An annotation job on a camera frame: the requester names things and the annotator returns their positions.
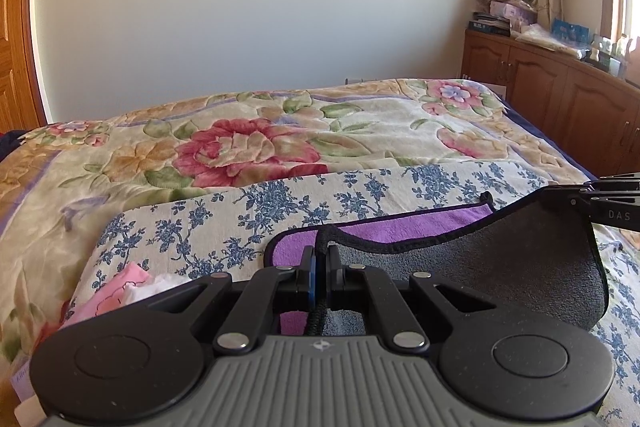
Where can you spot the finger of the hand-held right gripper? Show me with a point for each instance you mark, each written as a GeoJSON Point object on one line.
{"type": "Point", "coordinates": [611, 198]}
{"type": "Point", "coordinates": [619, 181]}

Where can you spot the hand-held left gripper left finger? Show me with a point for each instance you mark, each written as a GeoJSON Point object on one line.
{"type": "Point", "coordinates": [309, 278]}

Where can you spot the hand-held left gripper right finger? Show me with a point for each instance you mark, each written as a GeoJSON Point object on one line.
{"type": "Point", "coordinates": [332, 278]}

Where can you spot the purple and grey towel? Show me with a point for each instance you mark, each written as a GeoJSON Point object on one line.
{"type": "Point", "coordinates": [505, 252]}

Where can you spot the dark blue mattress cover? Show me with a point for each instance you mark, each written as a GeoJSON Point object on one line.
{"type": "Point", "coordinates": [552, 141]}

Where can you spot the wooden cabinet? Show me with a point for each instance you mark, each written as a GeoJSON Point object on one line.
{"type": "Point", "coordinates": [550, 92]}

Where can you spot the blue floral bed sheet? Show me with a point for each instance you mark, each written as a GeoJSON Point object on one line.
{"type": "Point", "coordinates": [210, 222]}

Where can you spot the group of small bottles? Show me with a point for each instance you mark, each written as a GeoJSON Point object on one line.
{"type": "Point", "coordinates": [610, 53]}

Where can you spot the rose print fleece blanket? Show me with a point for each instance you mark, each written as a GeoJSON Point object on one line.
{"type": "Point", "coordinates": [240, 147]}

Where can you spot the blue printed box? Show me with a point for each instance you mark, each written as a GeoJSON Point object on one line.
{"type": "Point", "coordinates": [570, 31]}

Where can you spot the clear plastic bag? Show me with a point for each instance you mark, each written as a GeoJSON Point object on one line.
{"type": "Point", "coordinates": [545, 39]}

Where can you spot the white crumpled cloth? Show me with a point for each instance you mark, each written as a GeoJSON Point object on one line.
{"type": "Point", "coordinates": [147, 288]}

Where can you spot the pink floral cloth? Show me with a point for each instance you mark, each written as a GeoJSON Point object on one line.
{"type": "Point", "coordinates": [107, 297]}

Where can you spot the stack of books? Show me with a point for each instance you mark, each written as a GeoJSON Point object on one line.
{"type": "Point", "coordinates": [489, 25]}

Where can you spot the pile of plastic bags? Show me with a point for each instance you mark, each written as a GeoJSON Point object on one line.
{"type": "Point", "coordinates": [505, 4]}

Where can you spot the lilac paper sheet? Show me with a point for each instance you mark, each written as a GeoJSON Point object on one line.
{"type": "Point", "coordinates": [22, 379]}

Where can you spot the dark cloth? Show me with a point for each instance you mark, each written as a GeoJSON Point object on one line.
{"type": "Point", "coordinates": [10, 142]}

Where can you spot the wooden door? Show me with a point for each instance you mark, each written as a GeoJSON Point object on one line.
{"type": "Point", "coordinates": [17, 32]}

